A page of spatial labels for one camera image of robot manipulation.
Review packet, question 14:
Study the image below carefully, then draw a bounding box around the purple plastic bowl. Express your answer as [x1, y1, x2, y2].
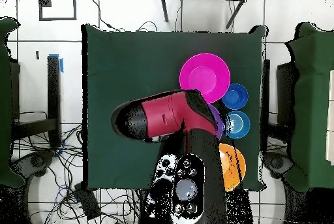
[207, 103, 226, 141]

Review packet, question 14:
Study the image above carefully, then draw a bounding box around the pink plastic bowl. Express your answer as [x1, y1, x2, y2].
[179, 52, 232, 104]

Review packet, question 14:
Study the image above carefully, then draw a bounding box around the dark green table cloth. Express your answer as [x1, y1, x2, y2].
[81, 24, 267, 191]

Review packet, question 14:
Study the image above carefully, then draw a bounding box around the small dark blue bowl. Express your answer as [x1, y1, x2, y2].
[221, 83, 249, 110]

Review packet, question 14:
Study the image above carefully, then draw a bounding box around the translucent teal plastic bowl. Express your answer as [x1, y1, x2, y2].
[224, 110, 251, 140]

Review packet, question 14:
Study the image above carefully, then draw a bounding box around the orange plastic bowl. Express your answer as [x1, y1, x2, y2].
[218, 142, 247, 193]

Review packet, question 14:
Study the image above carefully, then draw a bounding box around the blue tape strip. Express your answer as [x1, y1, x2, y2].
[48, 54, 65, 73]

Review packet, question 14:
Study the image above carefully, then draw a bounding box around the black power box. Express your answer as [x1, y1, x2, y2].
[74, 182, 102, 221]

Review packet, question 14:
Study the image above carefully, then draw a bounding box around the green cloth side table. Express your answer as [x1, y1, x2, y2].
[284, 22, 334, 193]
[0, 16, 25, 188]

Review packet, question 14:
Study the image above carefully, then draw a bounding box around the white box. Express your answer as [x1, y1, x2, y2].
[325, 69, 334, 166]

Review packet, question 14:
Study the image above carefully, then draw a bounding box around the black table frame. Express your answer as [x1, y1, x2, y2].
[11, 55, 62, 148]

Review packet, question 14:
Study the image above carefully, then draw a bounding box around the thin black cable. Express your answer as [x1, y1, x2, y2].
[88, 0, 125, 32]

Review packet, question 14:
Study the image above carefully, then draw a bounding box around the black pedestal foot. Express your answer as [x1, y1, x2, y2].
[262, 151, 296, 179]
[11, 150, 56, 178]

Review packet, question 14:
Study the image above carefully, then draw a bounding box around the tangle of cables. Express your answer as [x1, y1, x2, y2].
[11, 123, 142, 224]

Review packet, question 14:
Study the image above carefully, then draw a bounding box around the grey square frame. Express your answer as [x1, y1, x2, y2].
[38, 0, 78, 22]

